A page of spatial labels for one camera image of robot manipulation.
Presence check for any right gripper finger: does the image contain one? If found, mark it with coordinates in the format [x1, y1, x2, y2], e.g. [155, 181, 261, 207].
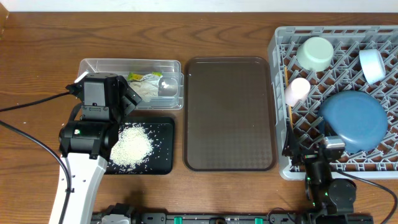
[320, 120, 337, 137]
[284, 123, 299, 152]

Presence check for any white tissue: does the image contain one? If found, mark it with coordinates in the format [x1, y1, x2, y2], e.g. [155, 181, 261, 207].
[129, 80, 159, 102]

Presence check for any yellow green snack wrapper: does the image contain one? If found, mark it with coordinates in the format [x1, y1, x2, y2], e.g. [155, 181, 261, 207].
[127, 72, 162, 82]

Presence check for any dark blue plate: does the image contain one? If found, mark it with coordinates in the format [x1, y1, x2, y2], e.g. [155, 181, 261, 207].
[318, 91, 388, 153]

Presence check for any pile of white rice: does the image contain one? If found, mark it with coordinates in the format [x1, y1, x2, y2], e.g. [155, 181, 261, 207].
[108, 123, 167, 174]

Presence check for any pink cup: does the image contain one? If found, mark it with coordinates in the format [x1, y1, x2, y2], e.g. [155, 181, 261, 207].
[284, 78, 311, 107]

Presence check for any wooden chopstick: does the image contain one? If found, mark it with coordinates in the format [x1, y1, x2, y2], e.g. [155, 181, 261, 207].
[284, 66, 294, 129]

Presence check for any light blue bowl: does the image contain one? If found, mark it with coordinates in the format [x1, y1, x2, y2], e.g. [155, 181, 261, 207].
[359, 49, 386, 85]

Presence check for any mint green bowl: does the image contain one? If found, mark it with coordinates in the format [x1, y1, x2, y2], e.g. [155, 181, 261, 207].
[297, 37, 334, 72]

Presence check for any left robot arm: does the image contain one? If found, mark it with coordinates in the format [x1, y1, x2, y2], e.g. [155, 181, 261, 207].
[49, 72, 142, 223]

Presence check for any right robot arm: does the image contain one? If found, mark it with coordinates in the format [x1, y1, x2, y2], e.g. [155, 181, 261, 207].
[282, 124, 356, 223]

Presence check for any clear plastic waste bin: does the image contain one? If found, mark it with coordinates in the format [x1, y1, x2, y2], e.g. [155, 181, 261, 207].
[78, 58, 184, 110]

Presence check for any grey dishwasher rack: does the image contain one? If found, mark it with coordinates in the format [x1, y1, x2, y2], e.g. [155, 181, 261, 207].
[267, 26, 397, 180]

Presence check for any black plastic tray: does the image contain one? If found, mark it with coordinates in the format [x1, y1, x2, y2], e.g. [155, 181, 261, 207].
[104, 116, 175, 175]

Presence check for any brown serving tray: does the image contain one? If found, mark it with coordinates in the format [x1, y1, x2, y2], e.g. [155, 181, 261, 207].
[183, 57, 277, 172]

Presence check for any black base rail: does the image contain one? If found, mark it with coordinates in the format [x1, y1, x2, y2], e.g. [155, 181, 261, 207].
[90, 203, 374, 224]

